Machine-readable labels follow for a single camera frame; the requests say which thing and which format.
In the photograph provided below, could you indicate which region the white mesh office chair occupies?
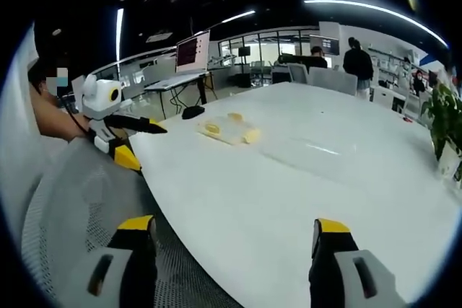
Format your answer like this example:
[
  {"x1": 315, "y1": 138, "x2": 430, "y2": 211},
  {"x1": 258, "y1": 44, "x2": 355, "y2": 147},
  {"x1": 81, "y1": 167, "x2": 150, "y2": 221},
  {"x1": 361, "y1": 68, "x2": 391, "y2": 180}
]
[{"x1": 20, "y1": 137, "x2": 234, "y2": 308}]

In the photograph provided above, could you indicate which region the black monitor on stand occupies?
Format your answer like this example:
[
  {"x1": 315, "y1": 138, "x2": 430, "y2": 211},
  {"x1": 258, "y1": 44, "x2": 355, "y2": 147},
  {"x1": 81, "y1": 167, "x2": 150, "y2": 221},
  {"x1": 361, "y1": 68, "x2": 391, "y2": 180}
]
[{"x1": 235, "y1": 46, "x2": 253, "y2": 89}]

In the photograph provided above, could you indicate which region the white side desk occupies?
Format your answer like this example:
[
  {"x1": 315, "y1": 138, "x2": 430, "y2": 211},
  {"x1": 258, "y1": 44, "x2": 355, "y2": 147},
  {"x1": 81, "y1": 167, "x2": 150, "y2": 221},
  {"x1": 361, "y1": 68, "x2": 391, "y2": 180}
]
[{"x1": 143, "y1": 71, "x2": 219, "y2": 121}]

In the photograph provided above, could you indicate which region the green potted plant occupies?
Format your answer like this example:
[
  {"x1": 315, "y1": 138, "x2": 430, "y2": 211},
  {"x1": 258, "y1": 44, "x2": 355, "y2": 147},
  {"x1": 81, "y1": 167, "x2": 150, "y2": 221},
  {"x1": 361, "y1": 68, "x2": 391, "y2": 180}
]
[{"x1": 419, "y1": 82, "x2": 462, "y2": 183}]

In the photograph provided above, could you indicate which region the open laptop with pink screen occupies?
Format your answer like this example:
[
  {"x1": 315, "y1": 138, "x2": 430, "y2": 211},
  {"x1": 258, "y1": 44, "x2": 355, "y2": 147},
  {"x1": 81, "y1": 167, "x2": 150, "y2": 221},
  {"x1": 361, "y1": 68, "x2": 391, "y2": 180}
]
[{"x1": 144, "y1": 30, "x2": 212, "y2": 89}]

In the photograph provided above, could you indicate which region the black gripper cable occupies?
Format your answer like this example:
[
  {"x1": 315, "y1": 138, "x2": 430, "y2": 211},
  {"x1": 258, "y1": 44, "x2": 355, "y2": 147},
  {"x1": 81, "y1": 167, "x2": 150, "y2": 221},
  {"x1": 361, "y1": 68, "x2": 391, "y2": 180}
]
[{"x1": 56, "y1": 95, "x2": 91, "y2": 133}]

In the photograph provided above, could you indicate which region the person's head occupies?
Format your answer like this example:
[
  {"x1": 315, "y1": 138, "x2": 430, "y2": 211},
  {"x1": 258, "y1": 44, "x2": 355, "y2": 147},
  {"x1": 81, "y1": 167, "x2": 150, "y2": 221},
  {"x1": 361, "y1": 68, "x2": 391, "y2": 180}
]
[{"x1": 27, "y1": 58, "x2": 69, "y2": 97}]

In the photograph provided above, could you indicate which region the wall screen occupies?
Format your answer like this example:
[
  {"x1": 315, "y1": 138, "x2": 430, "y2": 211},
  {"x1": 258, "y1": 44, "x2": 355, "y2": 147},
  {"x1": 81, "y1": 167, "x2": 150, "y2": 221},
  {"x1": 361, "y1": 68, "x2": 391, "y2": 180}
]
[{"x1": 318, "y1": 37, "x2": 341, "y2": 56}]

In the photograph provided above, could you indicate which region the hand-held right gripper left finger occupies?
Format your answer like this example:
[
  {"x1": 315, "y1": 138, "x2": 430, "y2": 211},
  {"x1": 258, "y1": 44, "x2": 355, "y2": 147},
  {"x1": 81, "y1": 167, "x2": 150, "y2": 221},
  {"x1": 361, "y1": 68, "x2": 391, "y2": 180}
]
[{"x1": 67, "y1": 214, "x2": 159, "y2": 308}]

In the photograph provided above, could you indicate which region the person's white shirt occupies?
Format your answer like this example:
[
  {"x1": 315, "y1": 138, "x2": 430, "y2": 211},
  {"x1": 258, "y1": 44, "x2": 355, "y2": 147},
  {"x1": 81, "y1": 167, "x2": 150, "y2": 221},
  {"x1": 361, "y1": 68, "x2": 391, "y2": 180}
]
[{"x1": 0, "y1": 22, "x2": 69, "y2": 222}]

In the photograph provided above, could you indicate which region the long ceiling light strip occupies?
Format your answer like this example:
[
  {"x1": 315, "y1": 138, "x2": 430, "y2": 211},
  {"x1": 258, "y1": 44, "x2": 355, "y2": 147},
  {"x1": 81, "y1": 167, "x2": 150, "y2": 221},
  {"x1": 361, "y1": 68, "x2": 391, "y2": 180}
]
[
  {"x1": 303, "y1": 0, "x2": 449, "y2": 48},
  {"x1": 115, "y1": 7, "x2": 125, "y2": 63},
  {"x1": 221, "y1": 9, "x2": 257, "y2": 25}
]

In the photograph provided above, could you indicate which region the white storage box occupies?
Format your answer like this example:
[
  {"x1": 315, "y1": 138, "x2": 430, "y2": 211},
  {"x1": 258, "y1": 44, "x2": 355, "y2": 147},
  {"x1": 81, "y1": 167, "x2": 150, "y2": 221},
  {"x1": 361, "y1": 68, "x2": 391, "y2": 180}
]
[{"x1": 372, "y1": 85, "x2": 407, "y2": 113}]

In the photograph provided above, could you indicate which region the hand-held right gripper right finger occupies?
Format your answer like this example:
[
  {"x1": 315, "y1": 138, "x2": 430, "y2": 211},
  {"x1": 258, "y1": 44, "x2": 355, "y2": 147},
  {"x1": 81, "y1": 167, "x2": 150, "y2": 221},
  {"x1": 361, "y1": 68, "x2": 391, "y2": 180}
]
[{"x1": 308, "y1": 218, "x2": 409, "y2": 308}]

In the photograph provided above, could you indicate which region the small black object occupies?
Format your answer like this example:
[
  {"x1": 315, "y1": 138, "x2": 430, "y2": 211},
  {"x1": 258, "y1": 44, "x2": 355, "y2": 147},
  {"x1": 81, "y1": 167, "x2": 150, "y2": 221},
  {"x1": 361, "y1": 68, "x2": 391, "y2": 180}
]
[{"x1": 180, "y1": 105, "x2": 206, "y2": 120}]

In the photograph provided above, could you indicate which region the clear bag of yellow items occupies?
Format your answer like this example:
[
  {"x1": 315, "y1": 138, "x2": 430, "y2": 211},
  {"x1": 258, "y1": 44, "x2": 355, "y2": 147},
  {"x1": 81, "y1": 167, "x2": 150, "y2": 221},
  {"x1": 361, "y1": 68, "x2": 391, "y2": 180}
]
[{"x1": 226, "y1": 112, "x2": 263, "y2": 146}]

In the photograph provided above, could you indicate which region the translucent yellow plastic buckle part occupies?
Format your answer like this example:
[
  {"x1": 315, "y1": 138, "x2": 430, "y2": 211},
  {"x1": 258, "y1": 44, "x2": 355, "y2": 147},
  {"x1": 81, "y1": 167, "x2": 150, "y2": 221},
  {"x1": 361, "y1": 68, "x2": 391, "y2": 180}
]
[{"x1": 196, "y1": 115, "x2": 232, "y2": 142}]

